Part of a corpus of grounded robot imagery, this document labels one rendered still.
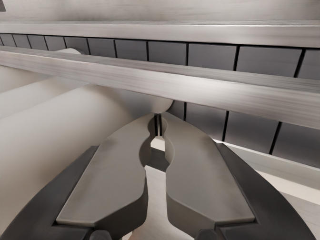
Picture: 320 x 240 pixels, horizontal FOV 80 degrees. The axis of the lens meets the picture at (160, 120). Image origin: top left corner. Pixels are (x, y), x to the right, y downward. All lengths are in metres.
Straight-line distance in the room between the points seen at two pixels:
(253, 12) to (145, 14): 0.11
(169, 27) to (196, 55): 0.03
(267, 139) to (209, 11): 0.13
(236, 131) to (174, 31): 0.10
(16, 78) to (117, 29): 0.10
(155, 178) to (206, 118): 0.12
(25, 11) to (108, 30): 0.23
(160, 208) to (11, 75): 0.24
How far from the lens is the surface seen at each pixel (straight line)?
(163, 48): 0.17
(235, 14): 0.20
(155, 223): 0.35
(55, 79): 0.17
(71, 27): 0.25
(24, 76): 0.20
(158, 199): 0.29
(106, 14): 0.28
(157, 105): 0.15
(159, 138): 0.17
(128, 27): 0.20
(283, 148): 0.18
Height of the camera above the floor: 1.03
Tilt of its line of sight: 48 degrees down
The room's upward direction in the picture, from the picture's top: 132 degrees counter-clockwise
